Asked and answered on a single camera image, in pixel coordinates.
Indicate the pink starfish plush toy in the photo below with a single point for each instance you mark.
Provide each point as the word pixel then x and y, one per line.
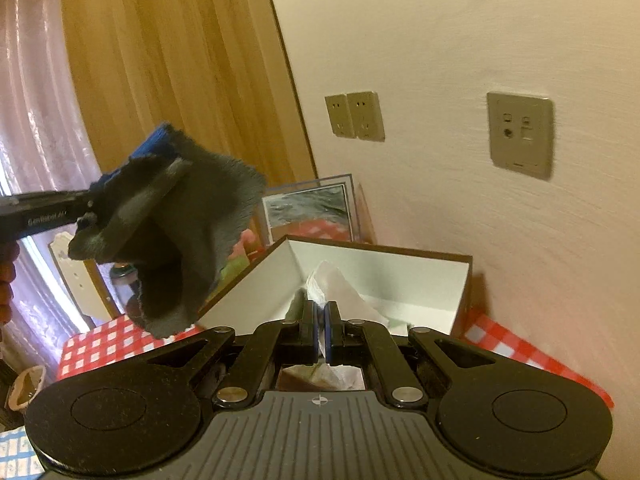
pixel 247 242

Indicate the white crumpled paper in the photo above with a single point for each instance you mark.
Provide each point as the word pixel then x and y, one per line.
pixel 340 285

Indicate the brown cardboard box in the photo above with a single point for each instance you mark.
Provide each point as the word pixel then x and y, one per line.
pixel 400 280

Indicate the beige woven basket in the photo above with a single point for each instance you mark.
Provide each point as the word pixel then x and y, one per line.
pixel 25 385

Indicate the beige data wall plate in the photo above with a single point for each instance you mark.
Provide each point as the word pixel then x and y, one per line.
pixel 520 135

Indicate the wooden door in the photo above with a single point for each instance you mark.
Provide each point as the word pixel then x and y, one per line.
pixel 175 35

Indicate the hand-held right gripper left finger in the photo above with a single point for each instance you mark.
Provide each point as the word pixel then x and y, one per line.
pixel 310 330

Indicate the grey cloth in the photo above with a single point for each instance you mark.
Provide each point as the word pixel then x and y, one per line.
pixel 200 220

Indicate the beige wall socket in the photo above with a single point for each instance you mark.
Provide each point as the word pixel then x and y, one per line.
pixel 340 115
pixel 366 116

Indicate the dark transparent jar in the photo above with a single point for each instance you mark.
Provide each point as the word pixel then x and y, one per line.
pixel 125 275

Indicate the pale sheer curtain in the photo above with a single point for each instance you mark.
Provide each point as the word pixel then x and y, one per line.
pixel 35 110

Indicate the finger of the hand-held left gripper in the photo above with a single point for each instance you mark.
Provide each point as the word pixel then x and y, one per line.
pixel 150 145

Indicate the framed picture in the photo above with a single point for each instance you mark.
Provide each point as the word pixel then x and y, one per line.
pixel 310 205

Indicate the cream chair with carved back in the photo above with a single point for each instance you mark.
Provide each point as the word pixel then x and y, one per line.
pixel 75 280

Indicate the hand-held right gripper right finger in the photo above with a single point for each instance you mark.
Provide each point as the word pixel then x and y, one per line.
pixel 328 330

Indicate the person's left hand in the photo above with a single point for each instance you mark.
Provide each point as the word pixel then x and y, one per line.
pixel 6 280

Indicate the red white checkered tablecloth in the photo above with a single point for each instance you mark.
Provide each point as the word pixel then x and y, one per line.
pixel 100 345

